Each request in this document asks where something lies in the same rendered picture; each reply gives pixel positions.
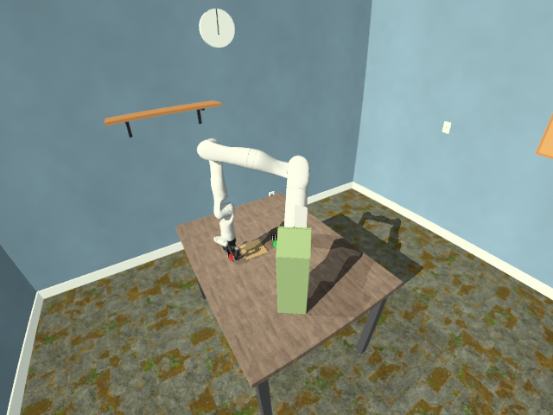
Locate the tan flat mat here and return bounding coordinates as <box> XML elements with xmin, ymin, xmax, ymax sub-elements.
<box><xmin>238</xmin><ymin>239</ymin><xmax>268</xmax><ymax>260</ymax></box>

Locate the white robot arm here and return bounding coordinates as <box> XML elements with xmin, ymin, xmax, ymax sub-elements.
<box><xmin>197</xmin><ymin>138</ymin><xmax>309</xmax><ymax>246</ymax></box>

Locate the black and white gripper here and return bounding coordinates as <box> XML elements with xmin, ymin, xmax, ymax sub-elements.
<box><xmin>222</xmin><ymin>237</ymin><xmax>240</xmax><ymax>261</ymax></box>

